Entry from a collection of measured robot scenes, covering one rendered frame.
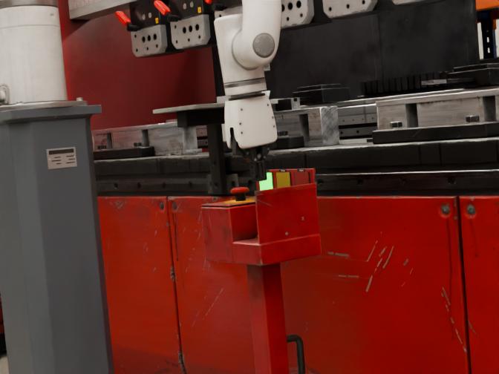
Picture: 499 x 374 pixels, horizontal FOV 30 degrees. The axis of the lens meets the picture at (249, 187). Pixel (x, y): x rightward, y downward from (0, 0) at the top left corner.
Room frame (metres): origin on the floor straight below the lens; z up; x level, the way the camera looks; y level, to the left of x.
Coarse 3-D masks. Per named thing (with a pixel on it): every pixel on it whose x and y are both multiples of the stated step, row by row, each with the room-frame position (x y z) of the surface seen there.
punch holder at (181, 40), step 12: (180, 0) 2.62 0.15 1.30; (192, 0) 2.58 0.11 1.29; (180, 12) 2.62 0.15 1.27; (192, 12) 2.58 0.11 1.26; (204, 12) 2.55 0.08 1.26; (180, 24) 2.62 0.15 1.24; (192, 24) 2.58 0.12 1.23; (204, 24) 2.54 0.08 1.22; (180, 36) 2.62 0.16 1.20; (192, 36) 2.58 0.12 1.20; (204, 36) 2.54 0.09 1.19; (180, 48) 2.64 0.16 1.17; (192, 48) 2.67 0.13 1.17
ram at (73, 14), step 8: (104, 0) 2.91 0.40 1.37; (112, 0) 2.88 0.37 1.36; (120, 0) 2.84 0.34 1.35; (128, 0) 2.81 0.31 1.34; (136, 0) 2.78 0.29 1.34; (80, 8) 3.02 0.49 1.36; (88, 8) 2.98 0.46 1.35; (96, 8) 2.95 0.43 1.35; (104, 8) 2.92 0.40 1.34; (112, 8) 2.91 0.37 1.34; (120, 8) 2.92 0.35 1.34; (128, 8) 2.94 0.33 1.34; (72, 16) 3.06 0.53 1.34; (80, 16) 3.03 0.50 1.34; (88, 16) 3.05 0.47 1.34; (96, 16) 3.06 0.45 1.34
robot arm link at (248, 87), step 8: (248, 80) 1.84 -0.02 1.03; (256, 80) 1.85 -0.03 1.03; (264, 80) 1.87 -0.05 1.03; (224, 88) 1.87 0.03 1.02; (232, 88) 1.85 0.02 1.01; (240, 88) 1.84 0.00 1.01; (248, 88) 1.84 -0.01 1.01; (256, 88) 1.85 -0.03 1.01; (264, 88) 1.86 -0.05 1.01; (232, 96) 1.87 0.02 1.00; (240, 96) 1.85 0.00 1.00
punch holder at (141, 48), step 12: (144, 0) 2.75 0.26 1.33; (156, 0) 2.70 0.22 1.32; (168, 0) 2.72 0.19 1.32; (132, 12) 2.80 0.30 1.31; (144, 12) 2.75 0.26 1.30; (156, 12) 2.71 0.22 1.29; (132, 24) 2.80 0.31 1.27; (144, 24) 2.76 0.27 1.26; (156, 24) 2.71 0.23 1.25; (168, 24) 2.72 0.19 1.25; (132, 36) 2.80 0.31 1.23; (144, 36) 2.76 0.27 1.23; (156, 36) 2.73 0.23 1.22; (168, 36) 2.72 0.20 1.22; (132, 48) 2.81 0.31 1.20; (144, 48) 2.76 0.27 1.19; (156, 48) 2.71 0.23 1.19; (168, 48) 2.71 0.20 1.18
